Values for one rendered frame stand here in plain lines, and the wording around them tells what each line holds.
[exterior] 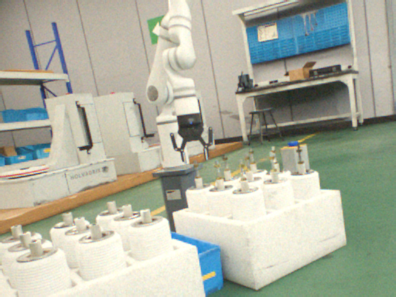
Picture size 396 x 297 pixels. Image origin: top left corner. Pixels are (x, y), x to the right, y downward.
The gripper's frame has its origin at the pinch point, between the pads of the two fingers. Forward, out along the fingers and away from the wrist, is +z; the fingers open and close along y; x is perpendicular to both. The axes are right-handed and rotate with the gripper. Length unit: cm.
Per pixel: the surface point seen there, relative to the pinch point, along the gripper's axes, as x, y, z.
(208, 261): -27.1, -3.8, 25.7
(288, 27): 462, 210, -116
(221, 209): -15.7, 3.6, 14.8
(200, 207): -5.1, -1.5, 15.5
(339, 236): -17, 39, 30
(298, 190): -14.8, 28.2, 13.9
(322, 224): -19.5, 33.0, 24.7
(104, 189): 194, -52, 31
